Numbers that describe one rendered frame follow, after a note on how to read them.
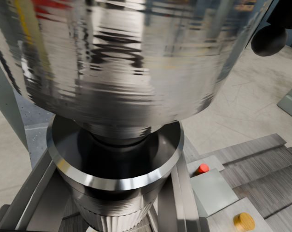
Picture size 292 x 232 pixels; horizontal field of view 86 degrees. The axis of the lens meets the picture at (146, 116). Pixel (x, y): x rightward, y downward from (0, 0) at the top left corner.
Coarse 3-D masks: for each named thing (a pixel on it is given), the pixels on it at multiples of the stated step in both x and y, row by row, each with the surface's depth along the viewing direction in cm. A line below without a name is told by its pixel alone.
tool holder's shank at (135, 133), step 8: (88, 128) 4; (96, 128) 4; (104, 128) 4; (112, 128) 4; (120, 128) 4; (128, 128) 4; (136, 128) 4; (144, 128) 4; (152, 128) 4; (96, 136) 5; (104, 136) 4; (112, 136) 4; (120, 136) 4; (128, 136) 4; (136, 136) 4; (144, 136) 5; (112, 144) 5; (120, 144) 5; (128, 144) 5
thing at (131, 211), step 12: (72, 192) 5; (156, 192) 6; (84, 204) 5; (96, 204) 5; (108, 204) 5; (120, 204) 5; (132, 204) 5; (144, 204) 6; (84, 216) 8; (96, 216) 6; (108, 216) 6; (120, 216) 6; (132, 216) 7; (144, 216) 9; (96, 228) 8; (108, 228) 8; (120, 228) 8; (132, 228) 9
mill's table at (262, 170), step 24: (240, 144) 51; (264, 144) 52; (240, 168) 44; (264, 168) 45; (288, 168) 48; (240, 192) 41; (264, 192) 40; (288, 192) 41; (72, 216) 32; (264, 216) 37; (288, 216) 37
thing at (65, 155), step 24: (72, 120) 5; (48, 144) 5; (72, 144) 5; (96, 144) 5; (144, 144) 5; (168, 144) 5; (72, 168) 4; (96, 168) 4; (120, 168) 4; (144, 168) 4; (168, 168) 5; (96, 192) 4; (120, 192) 4; (144, 192) 5
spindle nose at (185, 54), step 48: (0, 0) 1; (48, 0) 1; (96, 0) 1; (144, 0) 1; (192, 0) 1; (240, 0) 1; (0, 48) 2; (48, 48) 2; (96, 48) 1; (144, 48) 1; (192, 48) 2; (240, 48) 2; (48, 96) 2; (96, 96) 2; (144, 96) 2; (192, 96) 2
